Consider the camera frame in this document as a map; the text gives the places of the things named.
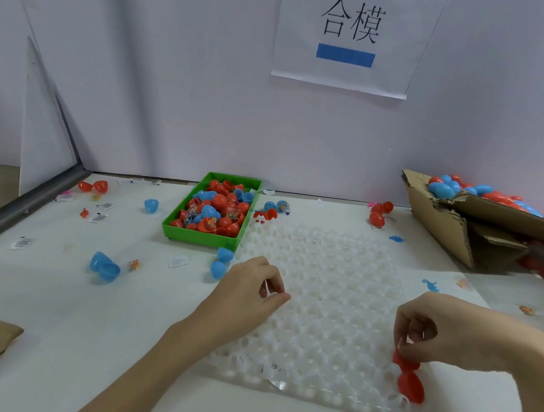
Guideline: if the grey metal rail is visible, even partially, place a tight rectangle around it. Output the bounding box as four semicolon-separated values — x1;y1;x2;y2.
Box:
0;160;91;250

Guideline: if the small capsule cluster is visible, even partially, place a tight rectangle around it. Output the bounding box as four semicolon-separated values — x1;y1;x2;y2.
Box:
253;198;292;223

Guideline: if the person's right forearm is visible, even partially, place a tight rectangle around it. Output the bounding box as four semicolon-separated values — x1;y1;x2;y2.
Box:
516;330;544;412

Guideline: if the blue egg shell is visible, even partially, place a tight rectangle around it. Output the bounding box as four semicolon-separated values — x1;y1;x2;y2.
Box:
88;250;123;283

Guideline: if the pile of finished eggs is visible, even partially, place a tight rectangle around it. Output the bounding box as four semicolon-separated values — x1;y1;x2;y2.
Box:
426;172;544;223

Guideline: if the clear triangular panel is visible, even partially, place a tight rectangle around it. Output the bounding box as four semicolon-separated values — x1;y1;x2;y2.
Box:
18;38;89;199

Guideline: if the person's left forearm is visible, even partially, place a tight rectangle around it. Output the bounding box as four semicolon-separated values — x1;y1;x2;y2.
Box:
78;312;226;412

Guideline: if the white paper sign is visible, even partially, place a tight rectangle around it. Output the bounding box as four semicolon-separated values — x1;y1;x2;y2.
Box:
269;0;450;103

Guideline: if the green plastic tray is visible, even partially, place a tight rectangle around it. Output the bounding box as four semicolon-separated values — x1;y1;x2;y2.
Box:
161;169;264;252

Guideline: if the clear plastic egg tray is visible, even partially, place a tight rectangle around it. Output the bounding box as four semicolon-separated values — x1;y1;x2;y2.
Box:
202;217;445;412

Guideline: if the person's right hand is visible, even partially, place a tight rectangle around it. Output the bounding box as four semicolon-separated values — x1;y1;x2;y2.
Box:
391;290;544;375

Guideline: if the person's left hand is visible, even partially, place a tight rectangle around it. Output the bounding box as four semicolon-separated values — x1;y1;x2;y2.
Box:
190;252;294;351

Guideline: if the cardboard box of capsules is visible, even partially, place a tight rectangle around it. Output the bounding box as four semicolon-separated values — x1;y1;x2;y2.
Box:
397;169;544;276

